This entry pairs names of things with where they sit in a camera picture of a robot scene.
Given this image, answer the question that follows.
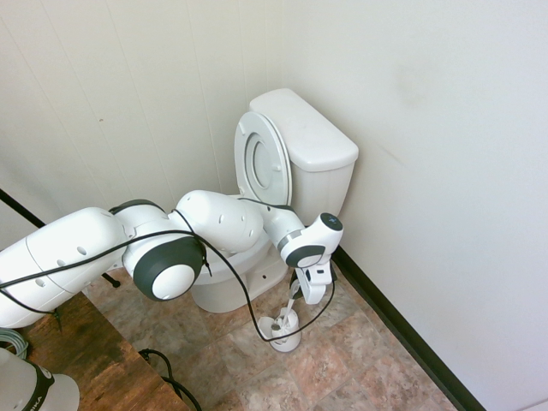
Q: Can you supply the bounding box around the black floor cable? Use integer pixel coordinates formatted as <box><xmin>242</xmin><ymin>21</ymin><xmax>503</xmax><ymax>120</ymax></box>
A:
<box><xmin>139</xmin><ymin>348</ymin><xmax>203</xmax><ymax>411</ymax></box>

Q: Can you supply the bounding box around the green coiled cable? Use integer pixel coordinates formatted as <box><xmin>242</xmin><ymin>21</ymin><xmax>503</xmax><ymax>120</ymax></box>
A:
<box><xmin>0</xmin><ymin>328</ymin><xmax>29</xmax><ymax>357</ymax></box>

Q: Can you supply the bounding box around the black camera tripod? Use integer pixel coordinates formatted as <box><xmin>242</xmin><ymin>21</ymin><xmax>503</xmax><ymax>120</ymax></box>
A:
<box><xmin>0</xmin><ymin>187</ymin><xmax>122</xmax><ymax>289</ymax></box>

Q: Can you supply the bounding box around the white toilet tank lid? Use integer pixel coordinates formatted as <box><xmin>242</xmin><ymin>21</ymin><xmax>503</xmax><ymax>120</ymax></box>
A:
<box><xmin>248</xmin><ymin>88</ymin><xmax>360</xmax><ymax>173</ymax></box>

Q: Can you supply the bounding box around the white toilet brush holder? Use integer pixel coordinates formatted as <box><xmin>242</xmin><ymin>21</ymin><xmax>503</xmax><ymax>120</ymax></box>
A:
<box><xmin>259</xmin><ymin>314</ymin><xmax>302</xmax><ymax>353</ymax></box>

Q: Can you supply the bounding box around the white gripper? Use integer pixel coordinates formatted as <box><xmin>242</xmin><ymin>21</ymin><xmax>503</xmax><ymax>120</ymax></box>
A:
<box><xmin>290</xmin><ymin>259</ymin><xmax>334</xmax><ymax>307</ymax></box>

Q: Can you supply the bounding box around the wooden table top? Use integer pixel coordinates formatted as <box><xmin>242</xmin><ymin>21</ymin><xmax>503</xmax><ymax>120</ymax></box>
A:
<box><xmin>0</xmin><ymin>294</ymin><xmax>190</xmax><ymax>411</ymax></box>

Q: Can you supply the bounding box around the white toilet brush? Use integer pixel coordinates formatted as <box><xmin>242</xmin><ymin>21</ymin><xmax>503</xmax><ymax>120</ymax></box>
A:
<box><xmin>271</xmin><ymin>285</ymin><xmax>301</xmax><ymax>333</ymax></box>

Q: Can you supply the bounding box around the white toilet seat ring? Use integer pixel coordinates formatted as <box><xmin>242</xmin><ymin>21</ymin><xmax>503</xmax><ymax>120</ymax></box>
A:
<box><xmin>234</xmin><ymin>110</ymin><xmax>295</xmax><ymax>207</ymax></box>

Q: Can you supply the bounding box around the black baseboard strip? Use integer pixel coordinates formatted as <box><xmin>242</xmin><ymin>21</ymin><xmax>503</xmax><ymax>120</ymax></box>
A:
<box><xmin>332</xmin><ymin>246</ymin><xmax>489</xmax><ymax>411</ymax></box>

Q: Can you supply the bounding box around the white toilet bowl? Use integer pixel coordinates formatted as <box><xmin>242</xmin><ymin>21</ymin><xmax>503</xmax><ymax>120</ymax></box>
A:
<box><xmin>190</xmin><ymin>193</ymin><xmax>301</xmax><ymax>313</ymax></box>

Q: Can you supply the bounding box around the white toilet seat lid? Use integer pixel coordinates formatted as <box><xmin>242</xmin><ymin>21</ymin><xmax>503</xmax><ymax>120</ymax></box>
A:
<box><xmin>251</xmin><ymin>111</ymin><xmax>296</xmax><ymax>206</ymax></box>

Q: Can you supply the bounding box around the white toilet tank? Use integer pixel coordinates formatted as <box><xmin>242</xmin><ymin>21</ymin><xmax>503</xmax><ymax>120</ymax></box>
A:
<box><xmin>289</xmin><ymin>149</ymin><xmax>359</xmax><ymax>227</ymax></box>

